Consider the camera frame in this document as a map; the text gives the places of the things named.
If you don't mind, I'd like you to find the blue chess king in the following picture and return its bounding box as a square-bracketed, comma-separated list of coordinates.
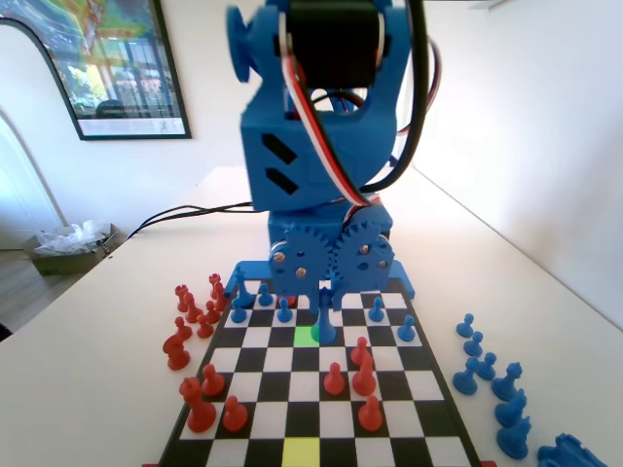
[231, 266, 255, 308]

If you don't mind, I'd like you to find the tricolour servo wire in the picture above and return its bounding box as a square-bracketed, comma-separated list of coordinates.
[279, 9, 385, 210]

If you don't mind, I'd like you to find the blue chess rook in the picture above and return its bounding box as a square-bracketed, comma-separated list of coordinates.
[536, 432, 609, 467]

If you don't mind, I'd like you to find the blue base plate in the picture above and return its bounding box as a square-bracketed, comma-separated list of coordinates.
[226, 260, 418, 299]

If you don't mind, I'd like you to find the black power cable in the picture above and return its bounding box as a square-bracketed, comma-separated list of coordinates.
[145, 207, 269, 230]
[127, 201, 257, 240]

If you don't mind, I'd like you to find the cardboard box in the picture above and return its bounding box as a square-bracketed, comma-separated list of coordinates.
[26, 222, 128, 276]

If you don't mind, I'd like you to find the blue chess queen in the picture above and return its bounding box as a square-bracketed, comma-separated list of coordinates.
[312, 286, 337, 344]

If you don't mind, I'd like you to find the black camera cable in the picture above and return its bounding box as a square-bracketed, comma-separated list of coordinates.
[359, 0, 442, 194]

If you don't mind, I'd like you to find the black and white chessboard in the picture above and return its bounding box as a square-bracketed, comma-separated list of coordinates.
[155, 276, 483, 467]

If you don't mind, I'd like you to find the framed poster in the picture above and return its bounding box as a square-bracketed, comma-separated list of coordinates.
[0, 0, 194, 142]

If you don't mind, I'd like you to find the clear plastic bag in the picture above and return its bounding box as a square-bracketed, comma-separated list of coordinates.
[33, 219, 111, 257]

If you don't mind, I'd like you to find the blue chess knight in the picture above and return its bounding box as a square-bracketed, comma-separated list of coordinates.
[495, 413, 532, 460]
[495, 387, 529, 429]

